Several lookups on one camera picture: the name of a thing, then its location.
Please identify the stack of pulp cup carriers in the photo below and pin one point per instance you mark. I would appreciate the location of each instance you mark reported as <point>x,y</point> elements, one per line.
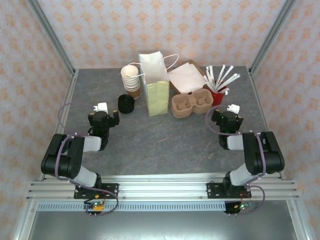
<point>180,107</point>

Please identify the pale yellow paper bag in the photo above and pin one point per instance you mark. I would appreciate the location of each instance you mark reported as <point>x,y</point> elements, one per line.
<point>157,100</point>

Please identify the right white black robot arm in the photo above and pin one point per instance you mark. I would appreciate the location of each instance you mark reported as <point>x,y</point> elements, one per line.
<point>265,157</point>

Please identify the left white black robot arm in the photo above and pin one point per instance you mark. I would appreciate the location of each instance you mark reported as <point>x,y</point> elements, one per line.
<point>62,160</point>

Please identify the stack of black lids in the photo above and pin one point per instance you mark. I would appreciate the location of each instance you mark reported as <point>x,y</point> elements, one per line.
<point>126,105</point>

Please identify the red cup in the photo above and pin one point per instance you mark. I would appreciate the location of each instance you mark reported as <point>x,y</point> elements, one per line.
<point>217,98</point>

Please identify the white paper-wrapped straw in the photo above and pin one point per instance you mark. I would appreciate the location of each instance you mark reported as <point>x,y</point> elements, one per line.
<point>226,76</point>
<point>231,80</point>
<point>212,72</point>
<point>208,75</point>
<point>221,73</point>
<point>227,92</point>

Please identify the stack of paper cups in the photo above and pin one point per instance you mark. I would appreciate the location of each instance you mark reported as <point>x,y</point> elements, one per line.
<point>130,75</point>

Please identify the white paper napkins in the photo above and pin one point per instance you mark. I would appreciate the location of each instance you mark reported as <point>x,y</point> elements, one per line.
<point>186,78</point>

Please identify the brown cardboard box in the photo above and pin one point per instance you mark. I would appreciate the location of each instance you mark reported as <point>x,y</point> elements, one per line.
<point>195,65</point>

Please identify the small circuit board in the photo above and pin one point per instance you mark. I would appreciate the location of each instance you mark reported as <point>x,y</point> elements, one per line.
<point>243,206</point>
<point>96,206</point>

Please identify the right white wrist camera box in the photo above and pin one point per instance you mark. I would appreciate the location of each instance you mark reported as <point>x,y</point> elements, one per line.
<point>233,108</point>

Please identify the aluminium side rail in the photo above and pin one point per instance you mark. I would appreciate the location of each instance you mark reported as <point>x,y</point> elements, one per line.
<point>67,100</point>
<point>260,105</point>

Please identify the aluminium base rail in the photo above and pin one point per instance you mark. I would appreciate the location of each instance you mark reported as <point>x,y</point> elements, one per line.
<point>162,190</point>

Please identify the aluminium frame post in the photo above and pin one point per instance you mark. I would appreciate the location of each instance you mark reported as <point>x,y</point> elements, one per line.
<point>272,32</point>
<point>50,32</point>

